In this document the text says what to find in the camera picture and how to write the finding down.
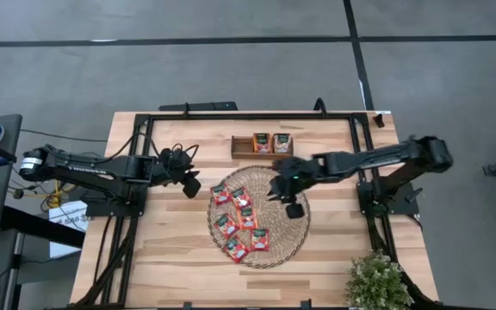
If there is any orange foil tea bag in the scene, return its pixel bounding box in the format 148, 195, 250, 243
252, 133, 272, 155

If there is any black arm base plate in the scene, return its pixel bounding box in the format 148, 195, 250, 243
356, 180, 421, 218
78, 183, 148, 218

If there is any round woven straw placemat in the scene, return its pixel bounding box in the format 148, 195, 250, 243
207, 165, 313, 270

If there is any green potted plant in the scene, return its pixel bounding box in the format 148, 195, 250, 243
344, 251, 415, 310

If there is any yellow cable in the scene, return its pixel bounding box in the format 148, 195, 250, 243
23, 180, 77, 210

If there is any black power strip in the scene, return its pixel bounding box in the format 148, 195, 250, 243
158, 101, 239, 113

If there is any white paper sheet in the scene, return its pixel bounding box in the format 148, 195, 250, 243
48, 200, 90, 259

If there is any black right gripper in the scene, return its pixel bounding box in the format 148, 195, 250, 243
267, 155, 318, 220

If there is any black aluminium rig frame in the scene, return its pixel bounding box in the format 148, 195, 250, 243
73, 110, 443, 310

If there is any black floor cable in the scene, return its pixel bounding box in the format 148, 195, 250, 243
18, 127, 109, 143

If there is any brown wooden tea caddy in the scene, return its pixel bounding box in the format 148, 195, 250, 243
231, 132, 295, 161

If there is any beige vanilla cinnamon tea bag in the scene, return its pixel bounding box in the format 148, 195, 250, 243
271, 133, 292, 155

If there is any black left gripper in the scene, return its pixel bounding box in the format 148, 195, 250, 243
158, 146, 202, 200

